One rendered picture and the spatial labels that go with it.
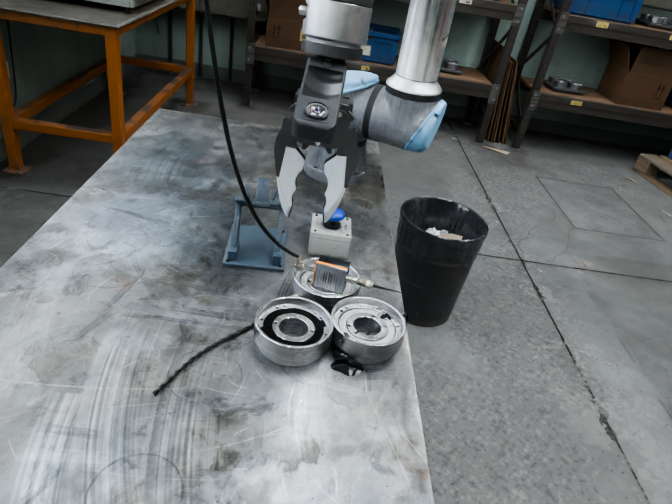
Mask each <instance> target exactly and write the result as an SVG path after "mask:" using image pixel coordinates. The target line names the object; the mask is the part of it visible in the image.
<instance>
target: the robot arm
mask: <svg viewBox="0 0 672 504"><path fill-rule="evenodd" d="M373 2H374V0H306V3H307V5H308V6H303V5H301V6H300V7H299V14H300V15H305V16H306V18H305V19H304V20H303V27H302V33H303V35H305V36H307V38H302V45H301V51H304V52H307V53H311V54H315V55H316V57H315V56H310V57H309V58H308V61H307V65H306V68H305V72H304V76H303V80H302V83H301V87H300V88H298V90H297V92H296V94H295V98H294V104H292V105H291V106H290V110H291V111H292V112H293V115H292V117H291V119H290V118H287V117H284V118H283V124H282V127H281V129H280V131H279V133H278V135H277V138H276V141H275V146H274V158H275V168H276V176H277V185H278V193H279V199H280V203H281V206H282V209H283V211H284V214H285V216H287V217H289V216H290V212H291V209H292V206H293V202H294V201H293V194H294V192H295V190H296V187H297V179H296V178H297V175H298V174H299V173H300V172H301V171H302V170H303V167H304V171H305V173H306V174H307V175H308V176H309V177H311V178H313V179H314V180H317V181H319V182H322V183H325V184H327V185H326V188H325V198H326V200H325V204H324V206H323V222H324V223H325V222H327V221H328V220H329V219H330V218H331V216H332V215H333V214H334V213H335V211H336V209H337V208H338V206H339V204H340V201H341V199H342V197H343V195H344V192H345V190H346V188H347V187H348V186H356V185H360V184H362V183H364V182H365V181H366V180H367V176H368V161H367V153H366V142H367V139H370V140H374V141H377V142H381V143H384V144H387V145H391V146H394V147H398V148H401V149H403V150H409V151H413V152H417V153H421V152H424V151H425V150H426V149H427V148H428V147H429V145H430V144H431V142H432V140H433V138H434V136H435V134H436V132H437V130H438V128H439V126H440V123H441V121H442V118H443V116H444V113H445V110H446V106H447V103H446V102H445V101H444V100H440V98H441V94H442V89H441V87H440V85H439V83H438V82H437V79H438V75H439V71H440V67H441V63H442V59H443V55H444V51H445V47H446V43H447V39H448V35H449V31H450V27H451V23H452V19H453V15H454V11H455V7H456V3H457V0H410V5H409V10H408V15H407V20H406V25H405V30H404V35H403V39H402V44H401V49H400V54H399V59H398V64H397V69H396V72H395V74H393V75H392V76H391V77H389V78H388V79H387V81H386V86H384V85H380V84H378V83H379V77H378V75H376V74H373V73H370V72H365V71H352V70H347V64H346V63H345V61H346V60H350V61H361V60H362V54H363V49H361V46H364V45H366V44H367V39H368V33H369V27H370V21H371V16H372V10H373V9H371V8H372V7H373ZM367 7H368V8H367ZM299 143H301V144H302V149H303V150H305V149H306V148H307V147H308V146H309V145H311V148H310V150H309V152H308V154H307V156H306V157H305V156H304V154H303V153H302V152H301V150H300V149H299Z"/></svg>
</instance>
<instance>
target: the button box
mask: <svg viewBox="0 0 672 504"><path fill-rule="evenodd" d="M350 243H351V219H350V218H344V220H342V221H338V222H336V223H335V225H331V224H329V220H328V221H327V222H325V223H324V222H323V216H322V214H315V213H313V216H312V223H311V230H310V237H309V246H308V254H311V255H318V256H321V255H323V256H327V257H333V258H340V259H347V258H348V253H349V248H350Z"/></svg>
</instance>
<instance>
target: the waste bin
mask: <svg viewBox="0 0 672 504"><path fill-rule="evenodd" d="M434 227H435V229H436V230H437V231H442V230H443V229H444V230H445V231H448V234H451V233H452V234H455V235H459V236H463V237H462V240H455V239H449V238H444V237H440V236H437V235H434V234H431V233H429V232H426V230H427V229H428V228H434ZM488 232H489V228H488V225H487V223H486V221H485V220H484V219H483V218H482V217H481V216H480V215H479V214H478V213H476V212H475V211H474V210H472V209H471V208H469V207H467V206H465V205H463V204H460V203H458V202H455V201H452V200H448V199H444V198H439V197H430V196H422V197H415V198H411V199H408V200H406V201H405V202H404V203H403V204H402V206H401V208H400V218H399V222H398V226H397V237H396V238H397V239H396V245H395V256H396V262H397V269H398V275H399V281H400V288H401V292H403V294H402V293H401V294H402V300H403V307H404V312H408V313H409V319H408V322H409V323H412V324H415V325H420V326H436V325H440V324H442V323H444V322H446V321H447V320H448V318H449V317H450V314H451V312H452V310H453V308H454V305H455V303H456V301H457V299H458V296H459V294H460V292H461V290H462V287H463V285H464V283H465V281H466V278H467V276H468V274H469V272H470V269H471V267H472V265H473V263H474V261H475V259H476V258H477V255H478V253H479V251H480V249H481V247H482V245H483V242H484V240H485V239H486V237H487V235H488Z"/></svg>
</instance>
